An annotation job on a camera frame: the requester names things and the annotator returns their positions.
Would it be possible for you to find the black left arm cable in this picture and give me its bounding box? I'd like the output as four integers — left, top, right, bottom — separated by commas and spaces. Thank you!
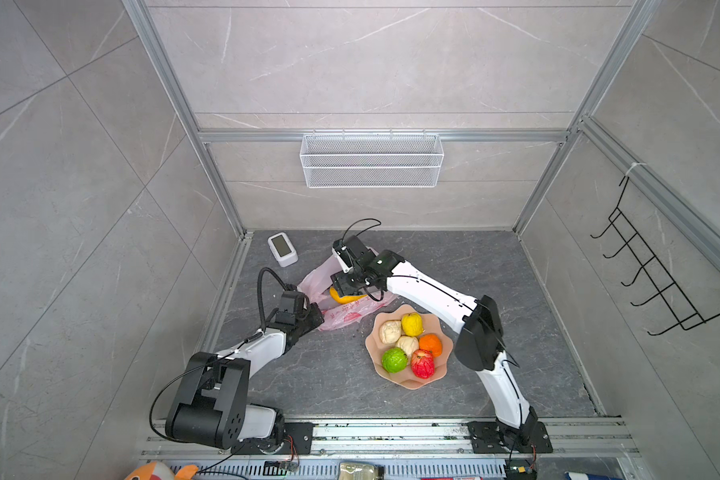
256, 266, 289, 331

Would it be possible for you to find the orange fake orange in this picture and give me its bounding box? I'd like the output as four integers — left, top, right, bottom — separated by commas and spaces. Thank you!
418, 333, 443, 358

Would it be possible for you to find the yellow fake banana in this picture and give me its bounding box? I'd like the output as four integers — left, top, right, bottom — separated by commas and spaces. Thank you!
328, 286, 366, 305

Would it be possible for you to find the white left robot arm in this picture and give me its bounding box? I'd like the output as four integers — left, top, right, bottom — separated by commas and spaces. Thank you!
163, 290, 324, 452

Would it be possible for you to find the small white digital clock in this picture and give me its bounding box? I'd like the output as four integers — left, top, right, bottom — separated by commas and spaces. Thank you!
267, 232, 298, 268

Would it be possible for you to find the beige fake potato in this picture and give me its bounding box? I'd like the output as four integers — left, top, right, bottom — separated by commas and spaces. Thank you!
378, 320, 403, 345

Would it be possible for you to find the pink scalloped plastic bowl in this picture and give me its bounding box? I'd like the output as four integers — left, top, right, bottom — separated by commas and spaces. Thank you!
365, 304, 454, 390

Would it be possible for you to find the black wire hook rack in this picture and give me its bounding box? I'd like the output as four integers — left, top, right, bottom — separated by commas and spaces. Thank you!
589, 175, 720, 337

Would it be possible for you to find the aluminium mounting rail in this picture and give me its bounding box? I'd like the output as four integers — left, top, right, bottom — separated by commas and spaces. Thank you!
136, 417, 652, 479

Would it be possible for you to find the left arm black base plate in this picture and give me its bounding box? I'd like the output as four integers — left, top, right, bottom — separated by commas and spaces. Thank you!
232, 422, 315, 456

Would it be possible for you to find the white wire mesh basket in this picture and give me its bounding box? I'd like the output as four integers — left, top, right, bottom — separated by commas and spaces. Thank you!
299, 133, 444, 189

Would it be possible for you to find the green fake fruit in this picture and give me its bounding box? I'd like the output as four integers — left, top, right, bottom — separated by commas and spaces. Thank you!
381, 347, 408, 374

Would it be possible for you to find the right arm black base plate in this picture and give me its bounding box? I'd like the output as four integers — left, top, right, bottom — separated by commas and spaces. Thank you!
466, 420, 553, 454

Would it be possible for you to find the pink plastic bag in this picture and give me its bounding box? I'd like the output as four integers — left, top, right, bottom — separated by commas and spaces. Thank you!
297, 256, 397, 331

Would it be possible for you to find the yellow fake lemon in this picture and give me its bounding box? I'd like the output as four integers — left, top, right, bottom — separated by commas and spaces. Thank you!
401, 312, 424, 337

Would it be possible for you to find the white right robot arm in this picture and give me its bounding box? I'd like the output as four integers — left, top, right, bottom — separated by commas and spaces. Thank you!
331, 235, 541, 451

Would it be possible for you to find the red fake apple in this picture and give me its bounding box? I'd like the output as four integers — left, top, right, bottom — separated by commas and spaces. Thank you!
410, 349, 436, 379

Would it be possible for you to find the orange plush toy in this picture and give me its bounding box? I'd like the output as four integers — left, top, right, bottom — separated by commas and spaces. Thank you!
125, 461, 200, 480

